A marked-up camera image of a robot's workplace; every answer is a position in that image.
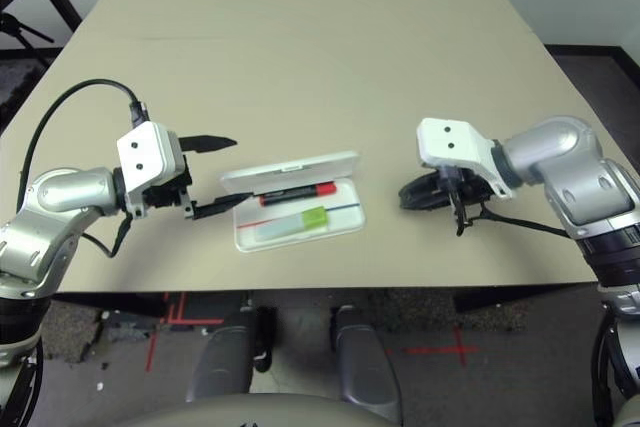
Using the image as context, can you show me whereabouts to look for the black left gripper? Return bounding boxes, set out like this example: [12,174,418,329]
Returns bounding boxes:
[143,135,256,221]

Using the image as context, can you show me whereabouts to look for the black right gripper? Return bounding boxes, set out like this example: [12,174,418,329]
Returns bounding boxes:
[398,168,495,238]

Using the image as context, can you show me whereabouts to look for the black marker with red cap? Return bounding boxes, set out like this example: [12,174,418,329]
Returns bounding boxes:
[258,181,337,207]

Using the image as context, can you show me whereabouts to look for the white plastic pencil case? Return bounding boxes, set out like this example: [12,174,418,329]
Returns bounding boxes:
[219,150,368,253]

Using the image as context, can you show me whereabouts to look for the pale eraser with green sleeve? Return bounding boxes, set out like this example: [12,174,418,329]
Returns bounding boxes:
[254,206,330,243]

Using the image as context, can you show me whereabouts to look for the grey robot right leg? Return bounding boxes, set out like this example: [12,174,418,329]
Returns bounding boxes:
[330,304,404,423]

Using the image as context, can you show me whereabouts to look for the grey robot leg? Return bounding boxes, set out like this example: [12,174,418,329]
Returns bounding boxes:
[330,304,404,423]
[185,306,277,404]

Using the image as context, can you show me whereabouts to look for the grey robot left leg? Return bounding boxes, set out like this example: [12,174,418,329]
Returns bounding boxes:
[185,306,277,404]

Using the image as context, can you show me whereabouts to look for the black foam floor mat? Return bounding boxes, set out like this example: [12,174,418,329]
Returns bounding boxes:
[0,59,44,121]

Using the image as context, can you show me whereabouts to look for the black tripod stand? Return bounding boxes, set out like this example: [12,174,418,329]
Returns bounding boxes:
[0,11,55,66]

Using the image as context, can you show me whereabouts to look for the grey robot torso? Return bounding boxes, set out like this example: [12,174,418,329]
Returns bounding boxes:
[127,393,396,427]

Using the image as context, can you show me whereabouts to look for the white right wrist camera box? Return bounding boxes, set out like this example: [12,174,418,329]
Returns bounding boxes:
[416,117,516,200]

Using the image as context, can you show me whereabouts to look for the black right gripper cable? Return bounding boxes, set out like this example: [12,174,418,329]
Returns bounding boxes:
[464,209,575,239]

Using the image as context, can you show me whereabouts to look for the thin black left gripper cable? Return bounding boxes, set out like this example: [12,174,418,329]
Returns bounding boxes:
[82,214,134,259]

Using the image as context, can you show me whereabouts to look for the thick black left camera cable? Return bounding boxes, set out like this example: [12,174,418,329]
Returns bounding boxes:
[16,78,151,213]

